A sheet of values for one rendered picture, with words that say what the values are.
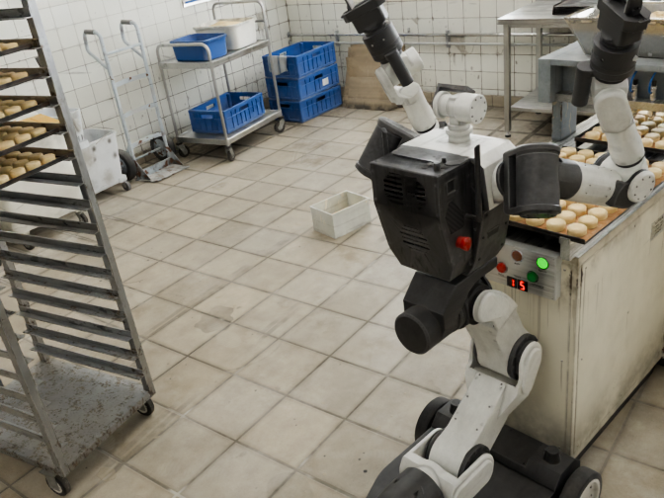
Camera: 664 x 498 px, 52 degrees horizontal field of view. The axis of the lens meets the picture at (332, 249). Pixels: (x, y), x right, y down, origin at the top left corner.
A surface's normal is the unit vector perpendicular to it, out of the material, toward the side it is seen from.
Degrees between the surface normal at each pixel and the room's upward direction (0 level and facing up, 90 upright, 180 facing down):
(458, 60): 90
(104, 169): 96
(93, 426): 0
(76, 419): 0
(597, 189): 98
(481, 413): 33
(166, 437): 0
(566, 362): 90
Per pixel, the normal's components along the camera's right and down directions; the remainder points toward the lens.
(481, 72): -0.59, 0.44
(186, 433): -0.13, -0.88
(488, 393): -0.50, -0.52
